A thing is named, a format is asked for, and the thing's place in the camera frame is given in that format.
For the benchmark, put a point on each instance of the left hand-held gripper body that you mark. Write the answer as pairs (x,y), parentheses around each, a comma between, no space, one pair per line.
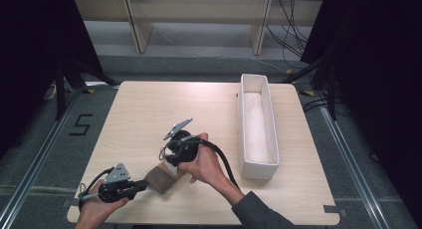
(114,187)

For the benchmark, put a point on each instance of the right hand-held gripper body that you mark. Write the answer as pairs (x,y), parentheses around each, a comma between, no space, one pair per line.
(182,149)

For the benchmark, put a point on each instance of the long white box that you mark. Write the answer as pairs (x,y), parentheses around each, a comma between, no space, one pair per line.
(258,132)

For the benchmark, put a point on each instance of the person's left hand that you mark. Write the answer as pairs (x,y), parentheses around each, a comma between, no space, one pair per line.
(96,209)

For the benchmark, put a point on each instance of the person's right hand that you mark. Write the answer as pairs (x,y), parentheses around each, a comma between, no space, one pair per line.
(205,166)

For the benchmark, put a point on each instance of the black tripod stand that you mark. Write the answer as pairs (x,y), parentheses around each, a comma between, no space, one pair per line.
(326,79)
(66,86)

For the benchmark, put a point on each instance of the beige shelf unit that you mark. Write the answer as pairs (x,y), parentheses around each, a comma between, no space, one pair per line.
(199,16)

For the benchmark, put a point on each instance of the dark curtain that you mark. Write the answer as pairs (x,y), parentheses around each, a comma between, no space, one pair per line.
(381,89)
(33,56)

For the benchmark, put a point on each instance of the metal floor rail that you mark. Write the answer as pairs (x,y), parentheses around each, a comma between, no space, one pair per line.
(36,162)
(355,169)

